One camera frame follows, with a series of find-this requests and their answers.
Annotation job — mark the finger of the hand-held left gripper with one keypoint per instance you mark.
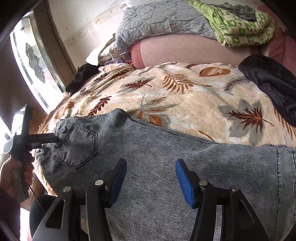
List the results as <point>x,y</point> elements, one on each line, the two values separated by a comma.
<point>49,146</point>
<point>45,137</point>

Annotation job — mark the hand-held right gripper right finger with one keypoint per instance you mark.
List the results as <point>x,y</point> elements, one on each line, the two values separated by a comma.
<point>185,185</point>

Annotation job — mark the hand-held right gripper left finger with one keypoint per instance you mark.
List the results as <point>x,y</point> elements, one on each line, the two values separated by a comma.
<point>118,183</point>

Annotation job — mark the grey-blue denim pants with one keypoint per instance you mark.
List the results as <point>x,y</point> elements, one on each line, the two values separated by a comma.
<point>161,150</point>

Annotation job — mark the person's left forearm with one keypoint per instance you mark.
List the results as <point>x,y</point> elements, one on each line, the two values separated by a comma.
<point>7,213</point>

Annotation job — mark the person's left hand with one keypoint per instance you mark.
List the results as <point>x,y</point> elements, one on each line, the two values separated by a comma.
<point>8,172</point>

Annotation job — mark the black crumpled garment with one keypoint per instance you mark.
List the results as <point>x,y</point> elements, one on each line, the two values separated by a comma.
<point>272,81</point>
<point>78,78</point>

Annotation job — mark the leaf print blanket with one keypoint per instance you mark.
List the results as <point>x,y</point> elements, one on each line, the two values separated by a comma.
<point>196,104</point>

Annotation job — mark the cream pillow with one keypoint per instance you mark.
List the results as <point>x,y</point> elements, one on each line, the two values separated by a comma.
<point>97,55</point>

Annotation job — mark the wooden door with stained glass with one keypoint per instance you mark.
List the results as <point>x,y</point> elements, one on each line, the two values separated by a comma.
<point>55,39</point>

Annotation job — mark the purple plastic packet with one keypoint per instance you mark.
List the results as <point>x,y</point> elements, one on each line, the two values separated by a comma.
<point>124,56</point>

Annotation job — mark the pink sofa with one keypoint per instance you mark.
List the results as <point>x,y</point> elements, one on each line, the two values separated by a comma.
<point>185,53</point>

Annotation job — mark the green patterned folded quilt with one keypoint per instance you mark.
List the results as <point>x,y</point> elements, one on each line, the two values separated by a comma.
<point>242,32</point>

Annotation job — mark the grey quilted pillow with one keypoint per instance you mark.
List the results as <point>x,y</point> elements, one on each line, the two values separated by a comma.
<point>161,20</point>

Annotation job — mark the small grey crumpled cloth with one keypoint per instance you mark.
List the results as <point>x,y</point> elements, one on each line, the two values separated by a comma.
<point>240,11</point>

